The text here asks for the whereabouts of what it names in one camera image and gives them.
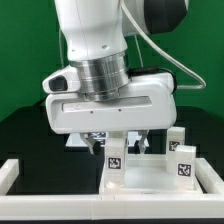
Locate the white marker base plate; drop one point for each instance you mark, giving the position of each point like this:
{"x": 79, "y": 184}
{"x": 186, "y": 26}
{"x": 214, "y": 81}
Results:
{"x": 75, "y": 140}

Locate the white U-shaped obstacle fence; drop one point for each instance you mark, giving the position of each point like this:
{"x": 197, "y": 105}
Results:
{"x": 95, "y": 207}

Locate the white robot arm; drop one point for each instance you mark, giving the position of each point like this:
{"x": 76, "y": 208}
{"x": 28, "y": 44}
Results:
{"x": 97, "y": 92}

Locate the white square tabletop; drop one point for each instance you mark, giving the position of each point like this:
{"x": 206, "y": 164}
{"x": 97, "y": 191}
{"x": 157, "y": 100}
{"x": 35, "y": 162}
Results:
{"x": 146, "y": 174}

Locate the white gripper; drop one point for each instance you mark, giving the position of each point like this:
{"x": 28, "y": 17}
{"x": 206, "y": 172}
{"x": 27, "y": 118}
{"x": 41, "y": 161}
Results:
{"x": 145, "y": 103}

